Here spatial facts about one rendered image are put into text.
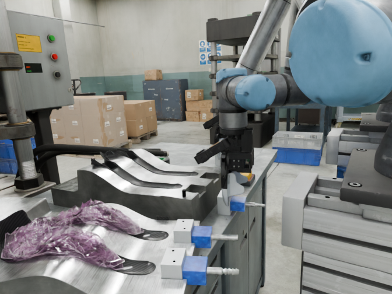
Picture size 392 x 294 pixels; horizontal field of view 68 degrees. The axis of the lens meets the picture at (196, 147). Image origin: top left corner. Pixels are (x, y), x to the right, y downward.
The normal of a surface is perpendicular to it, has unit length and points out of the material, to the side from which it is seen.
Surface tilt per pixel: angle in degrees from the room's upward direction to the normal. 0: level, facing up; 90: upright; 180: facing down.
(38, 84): 90
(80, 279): 29
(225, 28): 90
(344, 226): 90
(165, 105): 90
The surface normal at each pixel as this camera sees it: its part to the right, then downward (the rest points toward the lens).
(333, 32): -0.93, 0.22
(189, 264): -0.04, -0.97
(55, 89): 0.91, 0.06
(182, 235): -0.12, 0.24
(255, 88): 0.28, 0.22
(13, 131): 0.47, 0.19
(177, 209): -0.41, 0.24
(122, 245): 0.40, -0.88
